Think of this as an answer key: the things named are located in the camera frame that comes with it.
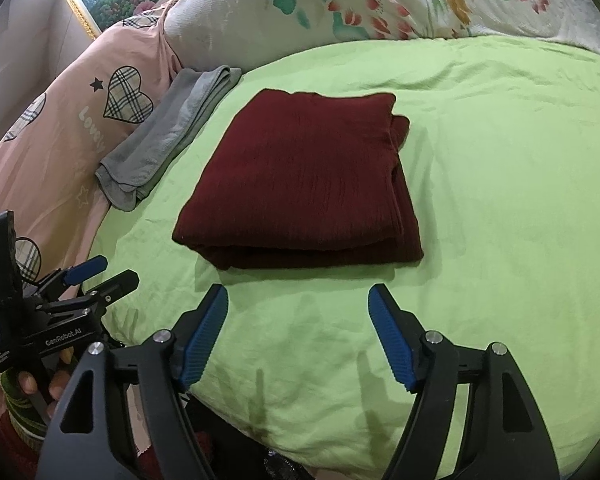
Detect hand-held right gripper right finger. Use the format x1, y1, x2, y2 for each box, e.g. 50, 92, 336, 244
368, 283, 561, 480

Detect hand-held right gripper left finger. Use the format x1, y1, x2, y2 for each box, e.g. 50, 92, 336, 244
39, 283, 230, 480

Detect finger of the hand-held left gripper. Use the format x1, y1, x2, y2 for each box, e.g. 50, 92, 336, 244
82, 268, 141, 311
40, 254, 108, 299

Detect dark red sweater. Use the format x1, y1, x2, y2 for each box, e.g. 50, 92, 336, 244
172, 88, 425, 272

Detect person's left hand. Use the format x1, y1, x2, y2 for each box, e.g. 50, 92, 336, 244
19, 352, 77, 418

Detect person's dark red clothing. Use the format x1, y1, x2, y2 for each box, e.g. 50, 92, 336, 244
130, 395, 261, 480

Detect pink duvet with plaid hearts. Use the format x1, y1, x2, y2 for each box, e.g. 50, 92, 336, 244
0, 2, 186, 401

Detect grey folded cloth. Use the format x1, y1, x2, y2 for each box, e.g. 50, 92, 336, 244
95, 65, 243, 212

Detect light green bed sheet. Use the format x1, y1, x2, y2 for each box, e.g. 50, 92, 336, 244
82, 35, 600, 480

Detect white floral pillow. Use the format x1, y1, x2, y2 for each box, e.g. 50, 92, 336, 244
165, 0, 600, 71

